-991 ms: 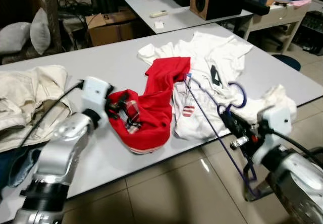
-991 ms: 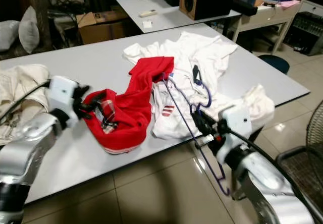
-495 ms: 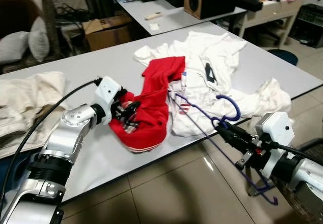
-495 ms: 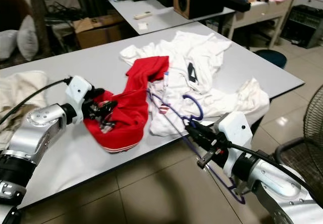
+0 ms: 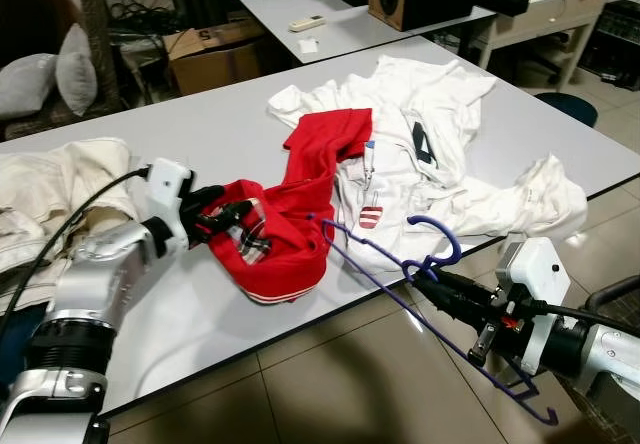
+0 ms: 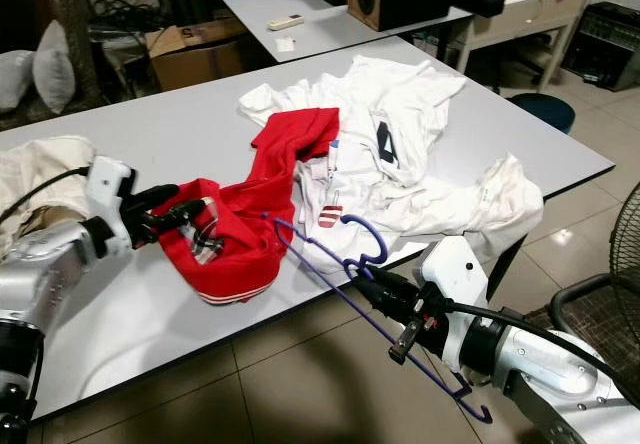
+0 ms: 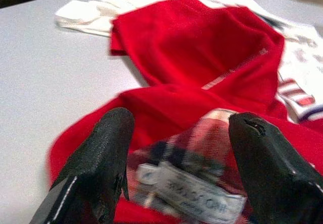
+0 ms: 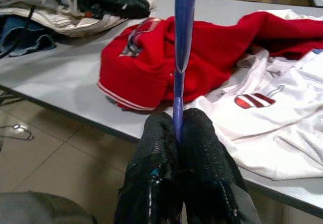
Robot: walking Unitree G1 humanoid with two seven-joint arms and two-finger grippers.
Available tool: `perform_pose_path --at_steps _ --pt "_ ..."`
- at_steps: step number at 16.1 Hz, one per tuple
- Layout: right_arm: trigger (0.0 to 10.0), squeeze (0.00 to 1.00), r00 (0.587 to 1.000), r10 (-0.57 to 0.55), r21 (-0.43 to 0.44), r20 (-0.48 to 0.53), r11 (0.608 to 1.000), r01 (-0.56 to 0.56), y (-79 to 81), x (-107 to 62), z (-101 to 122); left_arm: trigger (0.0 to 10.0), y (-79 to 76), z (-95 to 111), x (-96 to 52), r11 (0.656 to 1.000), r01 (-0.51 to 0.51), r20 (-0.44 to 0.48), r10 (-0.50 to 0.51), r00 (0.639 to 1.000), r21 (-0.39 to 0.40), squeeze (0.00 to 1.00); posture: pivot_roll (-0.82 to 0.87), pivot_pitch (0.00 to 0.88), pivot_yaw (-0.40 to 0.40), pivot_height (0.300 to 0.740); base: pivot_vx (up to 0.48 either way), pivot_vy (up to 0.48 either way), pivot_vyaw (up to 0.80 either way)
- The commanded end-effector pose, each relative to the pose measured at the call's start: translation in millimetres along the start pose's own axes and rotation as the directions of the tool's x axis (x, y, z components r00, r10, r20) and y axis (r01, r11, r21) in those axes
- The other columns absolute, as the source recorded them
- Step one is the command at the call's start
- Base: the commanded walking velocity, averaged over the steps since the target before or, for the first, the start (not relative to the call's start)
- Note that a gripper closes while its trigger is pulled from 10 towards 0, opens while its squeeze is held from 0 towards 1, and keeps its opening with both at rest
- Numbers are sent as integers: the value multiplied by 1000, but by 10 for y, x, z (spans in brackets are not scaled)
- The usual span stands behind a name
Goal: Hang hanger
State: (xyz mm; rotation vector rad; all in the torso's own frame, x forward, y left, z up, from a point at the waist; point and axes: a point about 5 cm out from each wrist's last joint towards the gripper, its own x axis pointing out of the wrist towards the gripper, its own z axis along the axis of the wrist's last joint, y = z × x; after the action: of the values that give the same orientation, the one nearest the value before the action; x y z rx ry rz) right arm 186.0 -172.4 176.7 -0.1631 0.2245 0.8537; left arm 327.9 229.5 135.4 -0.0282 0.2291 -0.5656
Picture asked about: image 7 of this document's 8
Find red garment plaid lining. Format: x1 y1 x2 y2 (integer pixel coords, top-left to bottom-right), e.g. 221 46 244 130
46 0 323 224

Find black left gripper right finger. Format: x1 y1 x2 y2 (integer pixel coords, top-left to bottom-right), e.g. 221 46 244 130
228 111 323 224

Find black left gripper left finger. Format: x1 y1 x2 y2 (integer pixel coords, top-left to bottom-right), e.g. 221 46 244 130
29 106 135 224

